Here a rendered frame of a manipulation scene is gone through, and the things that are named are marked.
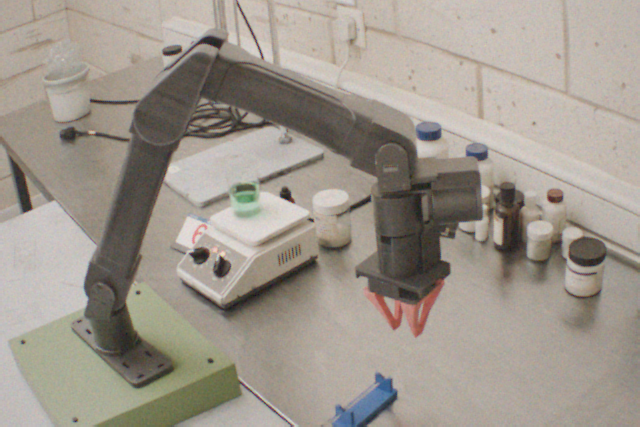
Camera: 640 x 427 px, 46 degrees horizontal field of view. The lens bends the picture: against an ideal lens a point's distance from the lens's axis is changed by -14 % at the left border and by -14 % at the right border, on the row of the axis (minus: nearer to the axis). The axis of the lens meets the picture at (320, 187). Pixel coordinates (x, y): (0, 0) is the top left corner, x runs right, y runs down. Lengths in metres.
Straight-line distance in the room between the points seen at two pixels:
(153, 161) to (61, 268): 0.59
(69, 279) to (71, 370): 0.35
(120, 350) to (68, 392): 0.11
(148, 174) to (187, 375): 0.28
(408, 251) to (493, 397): 0.25
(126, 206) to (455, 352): 0.49
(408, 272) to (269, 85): 0.27
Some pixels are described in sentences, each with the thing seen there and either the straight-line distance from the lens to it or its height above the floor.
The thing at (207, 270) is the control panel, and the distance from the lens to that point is 1.34.
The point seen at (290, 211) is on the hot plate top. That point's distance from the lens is 1.37.
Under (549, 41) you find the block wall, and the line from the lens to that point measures 1.42.
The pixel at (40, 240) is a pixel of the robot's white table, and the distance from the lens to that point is 1.63.
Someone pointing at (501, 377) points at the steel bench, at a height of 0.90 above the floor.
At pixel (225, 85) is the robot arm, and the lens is 0.91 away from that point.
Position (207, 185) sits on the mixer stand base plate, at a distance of 1.67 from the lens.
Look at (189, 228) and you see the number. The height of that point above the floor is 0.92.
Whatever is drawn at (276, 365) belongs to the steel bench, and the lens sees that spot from 1.18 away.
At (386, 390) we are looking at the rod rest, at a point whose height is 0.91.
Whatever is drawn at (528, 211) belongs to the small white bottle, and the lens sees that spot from 1.40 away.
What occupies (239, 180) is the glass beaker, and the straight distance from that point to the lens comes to 1.38.
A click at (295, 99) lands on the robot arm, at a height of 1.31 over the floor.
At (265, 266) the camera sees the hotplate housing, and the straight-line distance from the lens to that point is 1.32.
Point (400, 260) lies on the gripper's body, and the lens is 0.99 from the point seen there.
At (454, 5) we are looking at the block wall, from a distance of 1.57.
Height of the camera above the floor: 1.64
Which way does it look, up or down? 27 degrees down
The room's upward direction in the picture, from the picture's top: 6 degrees counter-clockwise
